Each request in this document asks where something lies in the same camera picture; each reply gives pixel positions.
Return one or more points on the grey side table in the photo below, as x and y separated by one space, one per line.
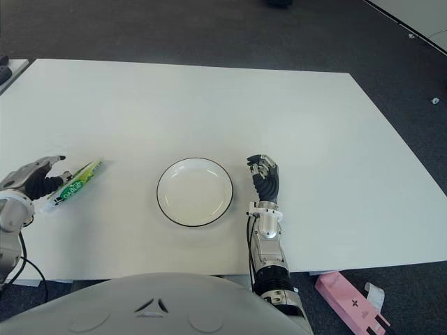
15 68

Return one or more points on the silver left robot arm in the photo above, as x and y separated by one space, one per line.
10 216

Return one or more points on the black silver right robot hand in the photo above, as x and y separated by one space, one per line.
268 181

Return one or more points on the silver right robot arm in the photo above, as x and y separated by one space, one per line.
268 228

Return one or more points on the white plate with black rim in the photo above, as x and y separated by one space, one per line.
193 195

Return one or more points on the white neighbouring table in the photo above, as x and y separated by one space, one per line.
419 14

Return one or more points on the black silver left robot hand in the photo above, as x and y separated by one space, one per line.
33 181

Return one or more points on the grey robot torso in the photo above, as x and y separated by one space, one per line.
157 293

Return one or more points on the pink cardboard box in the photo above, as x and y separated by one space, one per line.
345 296

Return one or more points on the green white toothpaste tube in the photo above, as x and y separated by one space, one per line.
75 185

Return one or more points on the white paper slip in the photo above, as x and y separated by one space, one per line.
375 296

